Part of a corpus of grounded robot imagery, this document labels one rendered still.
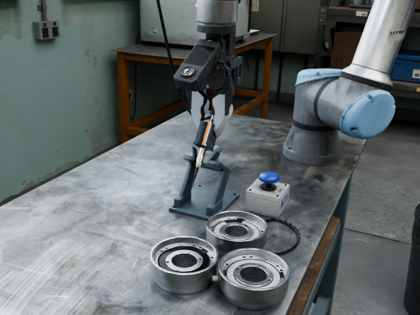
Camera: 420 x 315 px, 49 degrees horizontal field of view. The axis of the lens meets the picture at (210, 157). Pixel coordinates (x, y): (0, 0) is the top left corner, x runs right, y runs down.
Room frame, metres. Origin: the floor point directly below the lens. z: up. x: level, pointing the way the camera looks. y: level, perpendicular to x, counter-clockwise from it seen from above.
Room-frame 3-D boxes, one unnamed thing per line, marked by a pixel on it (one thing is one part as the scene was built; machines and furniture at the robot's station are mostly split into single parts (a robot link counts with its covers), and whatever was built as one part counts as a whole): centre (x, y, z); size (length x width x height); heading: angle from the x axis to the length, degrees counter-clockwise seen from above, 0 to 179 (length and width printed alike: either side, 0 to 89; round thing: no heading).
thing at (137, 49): (3.48, 0.05, 0.39); 1.50 x 0.62 x 0.78; 156
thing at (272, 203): (0.85, -0.12, 0.82); 0.08 x 0.07 x 0.05; 156
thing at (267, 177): (0.84, -0.12, 0.85); 0.04 x 0.04 x 0.05
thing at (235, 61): (0.88, -0.01, 1.10); 0.09 x 0.08 x 0.12; 155
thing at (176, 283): (0.60, 0.03, 0.82); 0.10 x 0.10 x 0.04
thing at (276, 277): (0.57, -0.07, 0.82); 0.08 x 0.08 x 0.02
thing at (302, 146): (1.15, -0.27, 0.85); 0.15 x 0.15 x 0.10
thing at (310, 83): (1.14, -0.27, 0.97); 0.13 x 0.12 x 0.14; 25
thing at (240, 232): (0.70, -0.05, 0.82); 0.10 x 0.10 x 0.04
